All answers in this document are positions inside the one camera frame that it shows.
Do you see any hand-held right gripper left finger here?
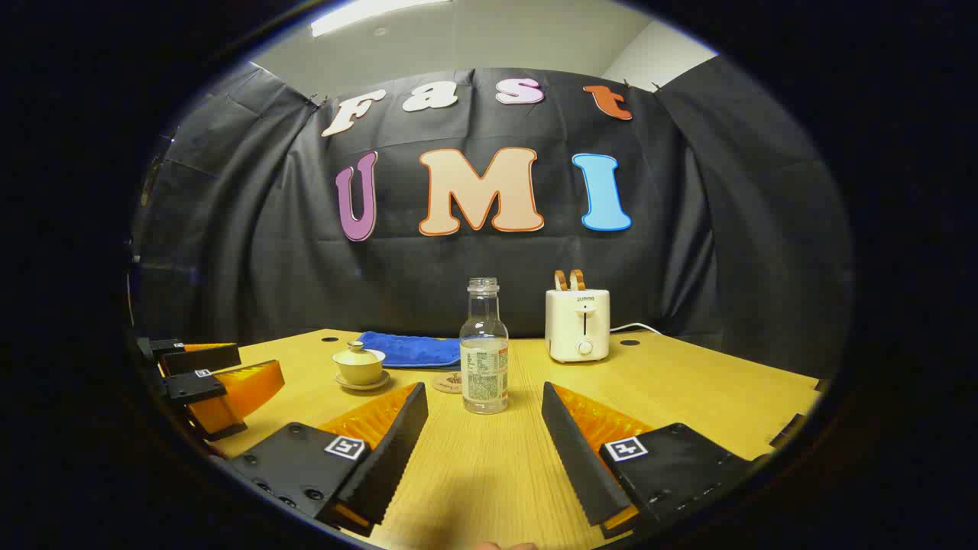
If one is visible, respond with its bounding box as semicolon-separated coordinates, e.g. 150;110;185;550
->
229;382;429;537

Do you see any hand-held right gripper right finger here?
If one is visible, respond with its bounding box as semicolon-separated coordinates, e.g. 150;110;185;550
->
541;382;772;539

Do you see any black backdrop cloth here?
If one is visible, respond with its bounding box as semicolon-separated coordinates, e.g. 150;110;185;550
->
130;55;853;379

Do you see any clear plastic water bottle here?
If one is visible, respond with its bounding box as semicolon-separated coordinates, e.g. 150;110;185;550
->
459;277;510;415

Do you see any blue folded towel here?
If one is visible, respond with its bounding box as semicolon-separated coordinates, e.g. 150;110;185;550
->
357;331;463;370

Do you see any cream saucer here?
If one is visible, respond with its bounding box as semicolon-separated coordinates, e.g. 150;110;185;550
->
335;370;391;392

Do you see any cream toaster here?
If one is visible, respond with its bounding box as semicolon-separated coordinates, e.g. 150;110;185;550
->
545;289;611;364

